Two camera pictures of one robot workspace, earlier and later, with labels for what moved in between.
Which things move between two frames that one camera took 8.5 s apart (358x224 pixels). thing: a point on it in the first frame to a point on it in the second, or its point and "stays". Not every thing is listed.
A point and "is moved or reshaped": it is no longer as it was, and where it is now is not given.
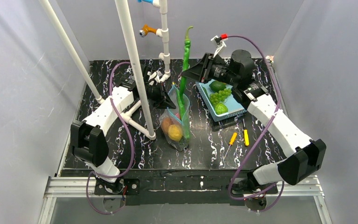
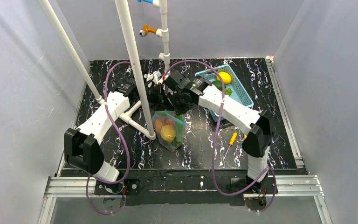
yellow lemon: x=175 y=132 to x=168 y=133
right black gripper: x=205 y=68 to x=171 y=101
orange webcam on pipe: x=145 y=30 stays
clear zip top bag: x=175 y=123 is moved or reshaped
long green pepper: x=182 y=108 to x=179 y=129
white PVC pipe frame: x=148 y=131 stays
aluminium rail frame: x=62 y=186 stays
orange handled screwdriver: x=231 y=142 stays
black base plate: x=144 y=186 stays
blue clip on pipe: x=149 y=1 stays
